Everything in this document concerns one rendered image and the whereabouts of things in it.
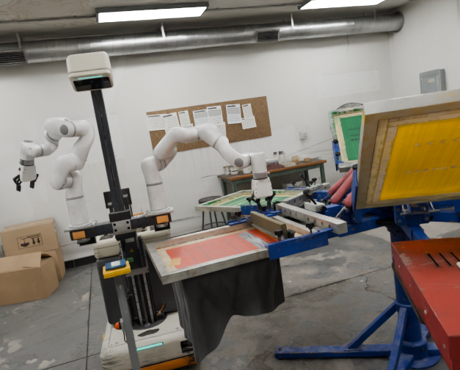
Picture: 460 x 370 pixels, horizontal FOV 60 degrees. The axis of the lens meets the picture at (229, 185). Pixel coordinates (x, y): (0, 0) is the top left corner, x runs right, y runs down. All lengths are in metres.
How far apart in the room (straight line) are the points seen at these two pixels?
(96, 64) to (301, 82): 4.69
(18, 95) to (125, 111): 1.32
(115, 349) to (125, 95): 3.75
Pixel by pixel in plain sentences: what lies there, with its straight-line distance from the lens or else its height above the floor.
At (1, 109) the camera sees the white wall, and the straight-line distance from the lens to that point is 5.84.
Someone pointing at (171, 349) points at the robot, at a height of 0.19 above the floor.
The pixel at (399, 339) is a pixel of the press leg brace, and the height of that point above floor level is 0.22.
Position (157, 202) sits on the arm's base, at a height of 1.19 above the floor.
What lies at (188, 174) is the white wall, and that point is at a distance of 5.85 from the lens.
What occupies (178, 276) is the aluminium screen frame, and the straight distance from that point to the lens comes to 1.73.
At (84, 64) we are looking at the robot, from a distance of 2.23.
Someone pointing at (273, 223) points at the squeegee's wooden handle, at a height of 1.05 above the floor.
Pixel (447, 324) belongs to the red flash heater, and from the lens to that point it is 0.94.
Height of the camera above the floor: 1.55
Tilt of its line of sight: 8 degrees down
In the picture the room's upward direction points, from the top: 9 degrees counter-clockwise
